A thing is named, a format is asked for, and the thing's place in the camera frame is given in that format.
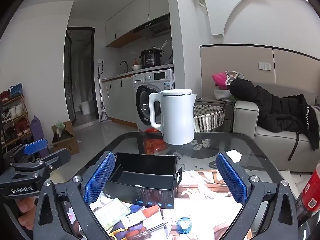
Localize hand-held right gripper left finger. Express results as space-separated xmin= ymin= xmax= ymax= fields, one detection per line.
xmin=34 ymin=151 xmax=118 ymax=240

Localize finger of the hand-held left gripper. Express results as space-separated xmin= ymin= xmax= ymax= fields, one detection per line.
xmin=30 ymin=148 xmax=72 ymax=178
xmin=10 ymin=138 xmax=48 ymax=165

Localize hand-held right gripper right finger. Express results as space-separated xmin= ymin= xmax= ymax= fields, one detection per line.
xmin=215 ymin=152 xmax=299 ymax=240

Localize green lidded plastic container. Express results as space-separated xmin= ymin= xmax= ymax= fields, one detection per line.
xmin=94 ymin=198 xmax=132 ymax=230

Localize black cardboard box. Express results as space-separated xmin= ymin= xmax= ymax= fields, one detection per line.
xmin=103 ymin=152 xmax=182 ymax=210

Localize white tube with orange cap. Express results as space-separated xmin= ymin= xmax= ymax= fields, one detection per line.
xmin=120 ymin=204 xmax=160 ymax=228

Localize yellow plastic tool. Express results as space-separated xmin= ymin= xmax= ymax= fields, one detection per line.
xmin=107 ymin=227 xmax=128 ymax=237

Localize small blue bottle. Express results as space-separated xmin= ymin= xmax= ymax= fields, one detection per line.
xmin=176 ymin=217 xmax=192 ymax=233

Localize red handled screwdriver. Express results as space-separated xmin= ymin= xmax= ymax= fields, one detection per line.
xmin=125 ymin=221 xmax=169 ymax=240

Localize person's left hand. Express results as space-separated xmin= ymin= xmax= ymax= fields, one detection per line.
xmin=15 ymin=196 xmax=39 ymax=230

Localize purple rolled mat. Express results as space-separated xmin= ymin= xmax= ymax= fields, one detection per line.
xmin=30 ymin=115 xmax=50 ymax=157

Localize brown cardboard box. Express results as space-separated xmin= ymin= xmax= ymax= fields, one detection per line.
xmin=51 ymin=120 xmax=79 ymax=155

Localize white charger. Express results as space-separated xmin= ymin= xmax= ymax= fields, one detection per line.
xmin=226 ymin=150 xmax=242 ymax=163

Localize wooden shoe rack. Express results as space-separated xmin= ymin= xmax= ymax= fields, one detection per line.
xmin=0 ymin=84 xmax=34 ymax=153

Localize printed desk mat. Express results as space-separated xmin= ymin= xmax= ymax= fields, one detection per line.
xmin=62 ymin=169 xmax=275 ymax=240

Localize light grey sofa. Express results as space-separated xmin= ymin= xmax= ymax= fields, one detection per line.
xmin=232 ymin=100 xmax=320 ymax=173

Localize white bucket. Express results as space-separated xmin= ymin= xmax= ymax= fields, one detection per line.
xmin=79 ymin=100 xmax=91 ymax=115

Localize flat mop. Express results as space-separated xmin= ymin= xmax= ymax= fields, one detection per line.
xmin=97 ymin=65 xmax=109 ymax=123

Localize red gift box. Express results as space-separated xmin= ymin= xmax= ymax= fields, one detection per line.
xmin=142 ymin=127 xmax=170 ymax=155

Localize woven wicker basket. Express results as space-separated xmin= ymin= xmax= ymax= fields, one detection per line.
xmin=193 ymin=104 xmax=225 ymax=133

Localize red soda bottle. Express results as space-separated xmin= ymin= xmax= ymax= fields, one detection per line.
xmin=294 ymin=164 xmax=320 ymax=220

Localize white lower cabinets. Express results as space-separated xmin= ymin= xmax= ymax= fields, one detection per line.
xmin=101 ymin=76 xmax=138 ymax=125

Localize white cabinets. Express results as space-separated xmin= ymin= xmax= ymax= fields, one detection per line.
xmin=105 ymin=0 xmax=170 ymax=47
xmin=101 ymin=76 xmax=138 ymax=125

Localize white electric kettle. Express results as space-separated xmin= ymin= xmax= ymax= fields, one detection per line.
xmin=149 ymin=89 xmax=197 ymax=145

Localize black puffer jacket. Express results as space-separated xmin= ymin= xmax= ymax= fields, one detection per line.
xmin=229 ymin=79 xmax=320 ymax=160

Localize white cloth bag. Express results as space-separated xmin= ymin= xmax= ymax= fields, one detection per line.
xmin=214 ymin=86 xmax=237 ymax=102

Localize white washing machine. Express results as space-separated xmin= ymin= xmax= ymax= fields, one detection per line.
xmin=132 ymin=69 xmax=175 ymax=132

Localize pink plush toy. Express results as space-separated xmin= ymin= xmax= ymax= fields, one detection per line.
xmin=212 ymin=72 xmax=229 ymax=89

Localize patterned white plush toy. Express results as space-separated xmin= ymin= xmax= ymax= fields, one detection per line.
xmin=224 ymin=70 xmax=244 ymax=85

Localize black pressure cooker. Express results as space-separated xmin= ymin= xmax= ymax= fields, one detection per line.
xmin=139 ymin=49 xmax=164 ymax=68

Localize range hood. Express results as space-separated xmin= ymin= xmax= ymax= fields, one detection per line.
xmin=134 ymin=14 xmax=170 ymax=37

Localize white upper cabinets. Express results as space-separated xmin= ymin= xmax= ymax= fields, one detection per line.
xmin=105 ymin=0 xmax=170 ymax=47

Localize black door frame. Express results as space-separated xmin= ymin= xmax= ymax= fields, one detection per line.
xmin=64 ymin=27 xmax=96 ymax=128

